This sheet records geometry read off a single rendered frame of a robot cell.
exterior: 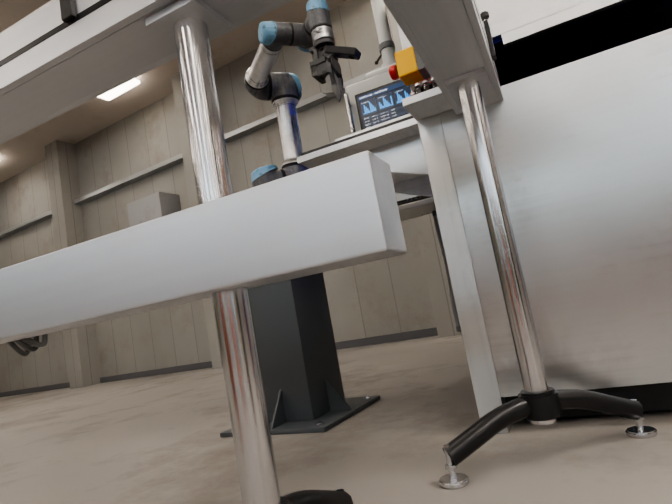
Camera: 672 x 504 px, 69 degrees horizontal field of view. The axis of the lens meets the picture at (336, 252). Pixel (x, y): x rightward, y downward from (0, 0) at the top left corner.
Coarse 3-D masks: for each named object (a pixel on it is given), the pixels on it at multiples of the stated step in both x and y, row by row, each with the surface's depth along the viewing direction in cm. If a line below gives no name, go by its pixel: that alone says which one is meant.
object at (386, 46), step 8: (376, 0) 259; (376, 8) 259; (384, 8) 259; (376, 16) 259; (384, 16) 258; (376, 24) 260; (384, 24) 257; (384, 32) 257; (384, 40) 256; (384, 48) 256; (392, 48) 256; (384, 56) 256; (392, 56) 255; (376, 64) 269; (384, 64) 255
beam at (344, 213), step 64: (256, 192) 62; (320, 192) 58; (384, 192) 58; (64, 256) 76; (128, 256) 71; (192, 256) 66; (256, 256) 61; (320, 256) 58; (384, 256) 60; (0, 320) 83; (64, 320) 76
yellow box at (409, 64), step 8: (408, 48) 129; (400, 56) 129; (408, 56) 128; (416, 56) 128; (400, 64) 129; (408, 64) 128; (416, 64) 128; (400, 72) 129; (408, 72) 128; (416, 72) 128; (424, 72) 129; (408, 80) 132; (416, 80) 133
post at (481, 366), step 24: (432, 120) 134; (432, 144) 134; (432, 168) 134; (432, 192) 133; (456, 192) 131; (456, 216) 130; (456, 240) 130; (456, 264) 130; (456, 288) 130; (480, 312) 127; (480, 336) 127; (480, 360) 126; (480, 384) 126; (480, 408) 126; (504, 432) 123
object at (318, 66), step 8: (320, 40) 160; (328, 40) 160; (312, 48) 163; (320, 48) 162; (312, 56) 165; (320, 56) 162; (328, 56) 159; (312, 64) 161; (320, 64) 160; (336, 64) 161; (312, 72) 161; (320, 72) 160; (336, 72) 161; (320, 80) 164
